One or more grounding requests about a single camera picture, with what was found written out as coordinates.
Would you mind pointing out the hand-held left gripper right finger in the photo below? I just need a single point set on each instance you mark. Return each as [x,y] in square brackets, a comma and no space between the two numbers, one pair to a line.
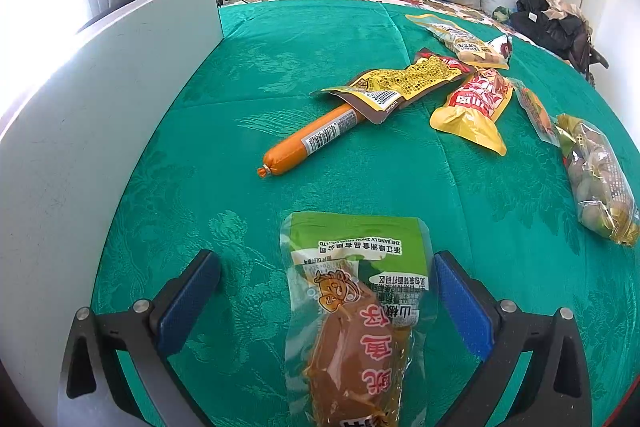
[462,307]

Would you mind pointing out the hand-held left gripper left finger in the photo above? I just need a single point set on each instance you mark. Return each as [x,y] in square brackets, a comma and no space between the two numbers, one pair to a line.
[190,302]

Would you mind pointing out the green chicken leg snack packet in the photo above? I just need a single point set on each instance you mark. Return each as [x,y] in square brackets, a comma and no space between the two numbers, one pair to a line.
[350,237]

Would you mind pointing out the white triangular snack packet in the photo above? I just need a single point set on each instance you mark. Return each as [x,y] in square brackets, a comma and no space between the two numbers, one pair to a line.
[502,48]

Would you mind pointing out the yellow-edged clear snack packet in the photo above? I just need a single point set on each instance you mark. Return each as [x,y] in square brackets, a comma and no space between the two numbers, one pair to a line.
[457,38]

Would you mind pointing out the clear gold-trimmed snack bag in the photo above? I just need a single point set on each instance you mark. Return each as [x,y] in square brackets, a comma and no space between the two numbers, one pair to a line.
[595,172]

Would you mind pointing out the orange sausage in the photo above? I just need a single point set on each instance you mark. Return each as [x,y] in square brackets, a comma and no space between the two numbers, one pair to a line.
[300,144]

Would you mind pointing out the red and yellow snack packet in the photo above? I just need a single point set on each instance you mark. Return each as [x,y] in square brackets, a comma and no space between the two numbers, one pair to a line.
[475,107]

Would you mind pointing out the small orange snack packet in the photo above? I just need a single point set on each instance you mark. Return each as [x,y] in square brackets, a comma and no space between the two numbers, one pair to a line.
[537,109]

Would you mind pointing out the white board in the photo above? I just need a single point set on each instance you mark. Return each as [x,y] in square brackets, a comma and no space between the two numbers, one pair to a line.
[100,107]

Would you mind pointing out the brown and yellow snack packet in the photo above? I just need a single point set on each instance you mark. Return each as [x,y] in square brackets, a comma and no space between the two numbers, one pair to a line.
[400,82]

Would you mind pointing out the green blanket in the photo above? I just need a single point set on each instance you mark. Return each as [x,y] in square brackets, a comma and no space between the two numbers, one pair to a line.
[260,57]

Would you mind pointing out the pile of black clothes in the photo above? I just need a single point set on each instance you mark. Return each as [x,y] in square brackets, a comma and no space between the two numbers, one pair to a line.
[545,27]

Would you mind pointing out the green cloth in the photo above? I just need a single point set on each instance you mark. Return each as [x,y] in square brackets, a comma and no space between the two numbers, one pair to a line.
[501,13]

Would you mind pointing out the floral bed sheet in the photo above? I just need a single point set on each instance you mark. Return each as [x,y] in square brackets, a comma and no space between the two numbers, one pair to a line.
[425,2]

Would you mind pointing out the beige cloth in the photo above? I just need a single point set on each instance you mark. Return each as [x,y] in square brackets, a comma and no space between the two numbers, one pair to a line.
[562,7]

